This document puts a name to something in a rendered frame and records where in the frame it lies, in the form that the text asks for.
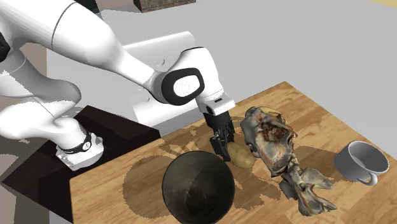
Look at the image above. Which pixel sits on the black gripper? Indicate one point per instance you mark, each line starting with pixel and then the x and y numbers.
pixel 218 121

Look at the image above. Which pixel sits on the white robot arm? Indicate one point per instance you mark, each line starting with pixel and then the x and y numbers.
pixel 93 40

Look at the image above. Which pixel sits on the brown potato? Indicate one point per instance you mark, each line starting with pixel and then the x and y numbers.
pixel 242 156

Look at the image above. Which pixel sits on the grey brown animal figure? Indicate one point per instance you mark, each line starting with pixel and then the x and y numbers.
pixel 273 145

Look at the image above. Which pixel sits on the dark round bowl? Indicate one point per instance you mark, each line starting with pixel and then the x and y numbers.
pixel 198 189

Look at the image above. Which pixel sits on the wooden table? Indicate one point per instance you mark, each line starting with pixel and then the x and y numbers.
pixel 322 118

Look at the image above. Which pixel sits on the dark robot stand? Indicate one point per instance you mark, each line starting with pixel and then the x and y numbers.
pixel 121 130

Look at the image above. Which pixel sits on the white cup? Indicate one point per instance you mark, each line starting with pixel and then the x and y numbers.
pixel 356 164

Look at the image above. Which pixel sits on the brown box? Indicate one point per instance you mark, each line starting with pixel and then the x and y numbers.
pixel 164 4

